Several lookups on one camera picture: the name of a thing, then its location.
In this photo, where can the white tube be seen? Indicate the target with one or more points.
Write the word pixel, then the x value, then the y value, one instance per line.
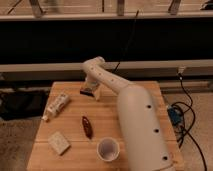
pixel 56 106

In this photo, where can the blue connector box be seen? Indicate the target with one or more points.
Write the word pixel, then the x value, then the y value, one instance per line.
pixel 174 117

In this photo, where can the white rectangular sponge block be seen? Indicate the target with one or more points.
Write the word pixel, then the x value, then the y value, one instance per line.
pixel 58 142

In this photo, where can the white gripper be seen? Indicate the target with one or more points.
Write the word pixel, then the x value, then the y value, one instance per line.
pixel 92 82

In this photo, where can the grey metal rail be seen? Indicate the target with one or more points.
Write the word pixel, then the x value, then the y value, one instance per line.
pixel 123 65

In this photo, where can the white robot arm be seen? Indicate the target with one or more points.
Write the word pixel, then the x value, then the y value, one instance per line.
pixel 145 144

